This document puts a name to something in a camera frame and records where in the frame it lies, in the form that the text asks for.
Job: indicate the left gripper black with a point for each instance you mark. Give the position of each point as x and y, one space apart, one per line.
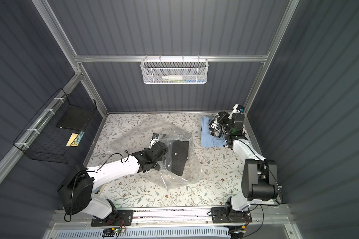
162 146

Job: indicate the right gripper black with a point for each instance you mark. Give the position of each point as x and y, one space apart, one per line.
217 125

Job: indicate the black white checked shirt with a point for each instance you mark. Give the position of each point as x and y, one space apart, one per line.
218 123

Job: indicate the light blue shirt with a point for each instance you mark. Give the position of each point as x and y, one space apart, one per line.
207 140

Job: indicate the clear plastic vacuum bag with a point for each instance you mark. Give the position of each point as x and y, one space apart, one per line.
139 137

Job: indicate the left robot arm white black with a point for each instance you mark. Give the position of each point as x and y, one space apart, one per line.
76 191

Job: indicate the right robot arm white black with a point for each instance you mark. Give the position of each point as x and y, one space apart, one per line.
259 179

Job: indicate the dark grey folded shirt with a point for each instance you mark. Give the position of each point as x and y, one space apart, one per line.
180 151

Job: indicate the yellow notepad in basket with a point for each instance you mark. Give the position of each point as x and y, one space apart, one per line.
73 140

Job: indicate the white bottle in basket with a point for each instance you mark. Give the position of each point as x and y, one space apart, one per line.
172 78

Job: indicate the black box in basket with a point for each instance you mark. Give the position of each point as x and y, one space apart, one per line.
74 118

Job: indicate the white vented panel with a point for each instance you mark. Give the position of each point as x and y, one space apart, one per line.
210 232

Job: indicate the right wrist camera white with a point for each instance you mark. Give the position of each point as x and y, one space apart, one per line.
237 109

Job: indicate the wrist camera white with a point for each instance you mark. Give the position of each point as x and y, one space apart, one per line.
237 109
155 139

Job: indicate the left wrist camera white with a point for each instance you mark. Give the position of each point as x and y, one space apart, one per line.
155 139

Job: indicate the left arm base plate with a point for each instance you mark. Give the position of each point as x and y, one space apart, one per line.
121 218

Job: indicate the white wire mesh basket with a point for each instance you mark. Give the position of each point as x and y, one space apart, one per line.
193 70

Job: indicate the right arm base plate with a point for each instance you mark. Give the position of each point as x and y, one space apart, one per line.
221 215

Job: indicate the black wire basket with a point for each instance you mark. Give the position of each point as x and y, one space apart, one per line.
44 141

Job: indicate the aluminium front rail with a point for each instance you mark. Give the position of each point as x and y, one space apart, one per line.
176 217

